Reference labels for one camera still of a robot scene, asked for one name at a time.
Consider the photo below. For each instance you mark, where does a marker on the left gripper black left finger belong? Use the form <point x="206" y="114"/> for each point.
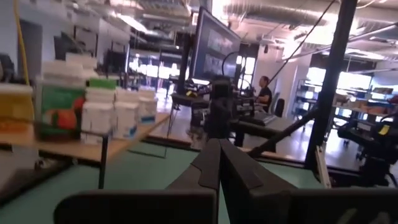
<point x="199" y="180"/>

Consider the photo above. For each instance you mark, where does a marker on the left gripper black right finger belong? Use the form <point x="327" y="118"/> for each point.
<point x="248" y="193"/>

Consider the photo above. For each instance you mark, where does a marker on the white bottle blue label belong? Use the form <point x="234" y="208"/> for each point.
<point x="126" y="115"/>
<point x="148" y="107"/>

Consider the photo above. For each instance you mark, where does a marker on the white bottle grey-green label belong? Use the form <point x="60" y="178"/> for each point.
<point x="98" y="118"/>

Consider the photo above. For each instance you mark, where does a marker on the large white-capped bottle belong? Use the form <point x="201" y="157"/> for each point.
<point x="59" y="102"/>

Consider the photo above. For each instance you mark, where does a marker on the orange pill bottle white cap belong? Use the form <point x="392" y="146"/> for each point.
<point x="15" y="109"/>

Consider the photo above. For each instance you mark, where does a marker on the background black robot arm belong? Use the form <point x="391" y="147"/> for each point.
<point x="373" y="146"/>

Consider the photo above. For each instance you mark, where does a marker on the wooden shelf with black legs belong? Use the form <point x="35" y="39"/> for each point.
<point x="77" y="149"/>

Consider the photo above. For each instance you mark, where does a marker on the person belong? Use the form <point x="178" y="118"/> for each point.
<point x="264" y="93"/>

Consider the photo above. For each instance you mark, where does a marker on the black office chair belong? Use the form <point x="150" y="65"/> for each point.
<point x="279" y="107"/>

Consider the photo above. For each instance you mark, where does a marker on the large black monitor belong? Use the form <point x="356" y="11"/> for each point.
<point x="214" y="46"/>

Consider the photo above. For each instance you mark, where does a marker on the background storage shelves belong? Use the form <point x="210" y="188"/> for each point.
<point x="357" y="102"/>

